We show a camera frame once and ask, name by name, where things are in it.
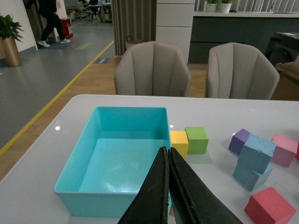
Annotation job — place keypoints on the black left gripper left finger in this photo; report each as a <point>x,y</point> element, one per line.
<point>150,205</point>

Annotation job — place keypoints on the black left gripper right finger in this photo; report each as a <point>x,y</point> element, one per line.
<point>192,200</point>

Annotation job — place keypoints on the blue foam block dented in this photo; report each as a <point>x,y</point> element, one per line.
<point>257,153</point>

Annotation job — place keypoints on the yellow foam block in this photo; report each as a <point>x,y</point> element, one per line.
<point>179,141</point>

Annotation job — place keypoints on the blue foam block base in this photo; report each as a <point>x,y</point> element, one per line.
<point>249,178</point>

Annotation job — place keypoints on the green foam block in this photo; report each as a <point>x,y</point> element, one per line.
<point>197,140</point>

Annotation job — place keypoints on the teal plastic bin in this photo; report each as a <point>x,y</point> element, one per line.
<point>111,159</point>

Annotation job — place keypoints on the red foam block centre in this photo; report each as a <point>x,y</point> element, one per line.
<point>269,207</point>

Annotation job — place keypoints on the purple foam block far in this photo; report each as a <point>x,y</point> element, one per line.
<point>238,140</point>

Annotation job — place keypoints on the pink foam block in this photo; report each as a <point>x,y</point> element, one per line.
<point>285,150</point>

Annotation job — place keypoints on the dark red foam block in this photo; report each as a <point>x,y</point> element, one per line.
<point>297,153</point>

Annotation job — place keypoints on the grey chair right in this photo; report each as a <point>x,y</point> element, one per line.
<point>239,71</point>

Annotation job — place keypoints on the grey chair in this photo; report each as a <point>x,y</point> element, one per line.
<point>152,69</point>
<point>239,71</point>

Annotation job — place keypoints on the grey chair left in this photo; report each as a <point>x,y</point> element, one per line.
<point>152,69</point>

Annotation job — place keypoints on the dark grey counter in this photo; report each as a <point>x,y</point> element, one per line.
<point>251,28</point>

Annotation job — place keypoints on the white cabinet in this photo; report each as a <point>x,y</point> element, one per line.
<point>174,24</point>

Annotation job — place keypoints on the grey curtain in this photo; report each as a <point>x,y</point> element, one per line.
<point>135,18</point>

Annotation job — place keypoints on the white plant pot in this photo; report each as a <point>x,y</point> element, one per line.
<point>225,6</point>

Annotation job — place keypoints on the red bin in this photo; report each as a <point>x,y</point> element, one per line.
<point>66,23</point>

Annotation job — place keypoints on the potted plant gold pot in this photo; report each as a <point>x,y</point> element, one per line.
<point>9,34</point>

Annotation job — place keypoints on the walking person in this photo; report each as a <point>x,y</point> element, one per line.
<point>48,10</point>

